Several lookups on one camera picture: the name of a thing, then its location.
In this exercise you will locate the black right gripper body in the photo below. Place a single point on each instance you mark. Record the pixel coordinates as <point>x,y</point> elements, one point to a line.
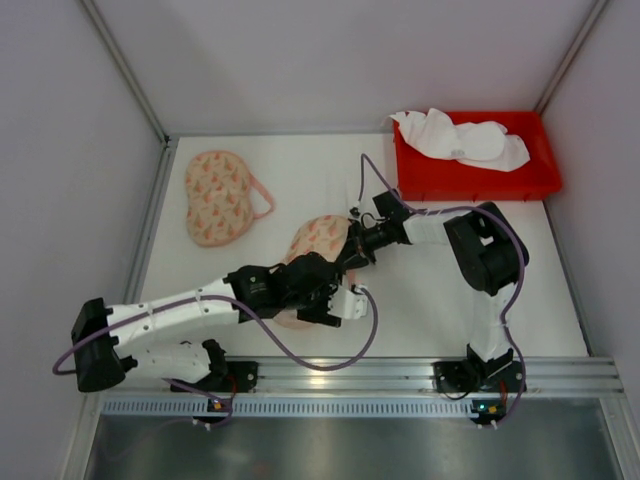
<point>361,245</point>

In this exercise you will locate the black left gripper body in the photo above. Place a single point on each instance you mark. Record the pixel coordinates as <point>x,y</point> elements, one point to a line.
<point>329,293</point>

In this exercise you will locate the floral mesh laundry bag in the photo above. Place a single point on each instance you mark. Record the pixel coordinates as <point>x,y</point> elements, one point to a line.
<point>324,235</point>

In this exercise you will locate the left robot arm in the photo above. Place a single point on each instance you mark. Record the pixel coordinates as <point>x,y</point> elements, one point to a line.
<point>167,338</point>

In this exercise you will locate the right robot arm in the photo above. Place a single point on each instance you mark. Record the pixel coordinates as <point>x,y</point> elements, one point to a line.
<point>490,256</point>

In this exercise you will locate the red plastic tray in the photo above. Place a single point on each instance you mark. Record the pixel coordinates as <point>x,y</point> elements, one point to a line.
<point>421,178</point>

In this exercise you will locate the white bras pile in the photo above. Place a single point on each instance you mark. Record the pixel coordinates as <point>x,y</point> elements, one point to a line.
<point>486,145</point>

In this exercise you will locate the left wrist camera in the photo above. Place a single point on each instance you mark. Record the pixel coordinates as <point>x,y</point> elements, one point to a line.
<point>349,303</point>

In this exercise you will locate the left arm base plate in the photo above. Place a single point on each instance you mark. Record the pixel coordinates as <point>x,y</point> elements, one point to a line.
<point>229,377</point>

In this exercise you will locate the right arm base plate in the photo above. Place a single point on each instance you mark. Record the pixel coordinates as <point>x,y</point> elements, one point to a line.
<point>455,377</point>

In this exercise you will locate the aluminium front rail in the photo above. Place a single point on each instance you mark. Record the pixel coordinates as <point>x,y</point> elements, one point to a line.
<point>563,377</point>

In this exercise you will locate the slotted cable duct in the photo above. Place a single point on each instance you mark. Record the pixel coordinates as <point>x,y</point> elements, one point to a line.
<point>246,407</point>

